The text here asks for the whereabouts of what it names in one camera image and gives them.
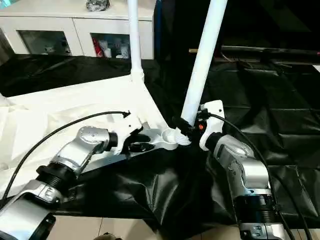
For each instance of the white plastic table leg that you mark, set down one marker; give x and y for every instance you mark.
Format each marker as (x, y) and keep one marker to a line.
(205, 50)
(135, 37)
(3, 100)

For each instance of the white plastic table top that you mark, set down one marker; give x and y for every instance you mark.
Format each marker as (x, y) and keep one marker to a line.
(75, 100)

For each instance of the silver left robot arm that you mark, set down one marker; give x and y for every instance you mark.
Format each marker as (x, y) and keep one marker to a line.
(72, 152)

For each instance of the black mat cloth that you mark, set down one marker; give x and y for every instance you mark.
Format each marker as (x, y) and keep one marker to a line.
(262, 100)

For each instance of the grey metal bar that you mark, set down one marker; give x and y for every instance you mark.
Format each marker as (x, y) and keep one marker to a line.
(270, 50)

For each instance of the white flat panel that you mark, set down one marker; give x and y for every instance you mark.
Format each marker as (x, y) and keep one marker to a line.
(317, 68)

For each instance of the white glass-door cabinet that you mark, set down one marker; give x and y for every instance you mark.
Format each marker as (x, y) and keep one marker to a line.
(62, 25)

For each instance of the grey bundle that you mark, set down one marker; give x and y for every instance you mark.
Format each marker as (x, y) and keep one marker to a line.
(97, 5)

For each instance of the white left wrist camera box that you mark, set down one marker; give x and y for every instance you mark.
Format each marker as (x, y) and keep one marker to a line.
(130, 127)

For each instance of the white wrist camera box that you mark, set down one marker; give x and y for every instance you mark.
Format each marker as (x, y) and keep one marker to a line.
(130, 127)
(213, 115)

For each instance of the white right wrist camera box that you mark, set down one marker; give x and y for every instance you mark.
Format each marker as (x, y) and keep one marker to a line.
(213, 115)

